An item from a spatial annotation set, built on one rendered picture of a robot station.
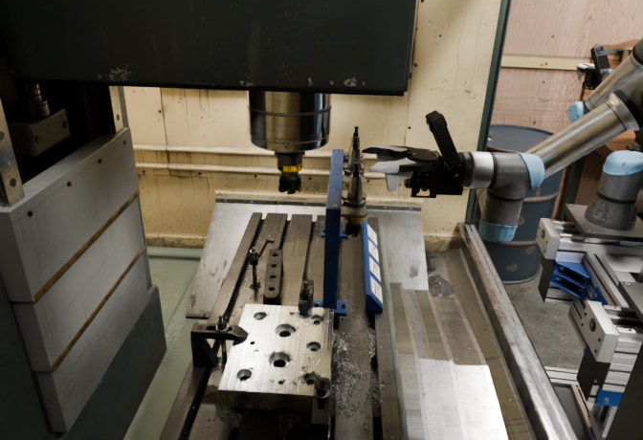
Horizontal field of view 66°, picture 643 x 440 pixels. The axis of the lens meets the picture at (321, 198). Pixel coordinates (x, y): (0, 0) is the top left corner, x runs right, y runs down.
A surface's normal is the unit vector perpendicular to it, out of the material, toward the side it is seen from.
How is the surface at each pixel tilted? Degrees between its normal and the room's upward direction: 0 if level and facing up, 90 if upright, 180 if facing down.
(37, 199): 90
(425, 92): 89
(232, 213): 24
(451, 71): 92
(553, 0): 90
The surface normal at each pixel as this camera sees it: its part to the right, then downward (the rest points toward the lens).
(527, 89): -0.15, 0.43
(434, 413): 0.02, -0.84
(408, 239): 0.00, -0.65
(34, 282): 1.00, 0.04
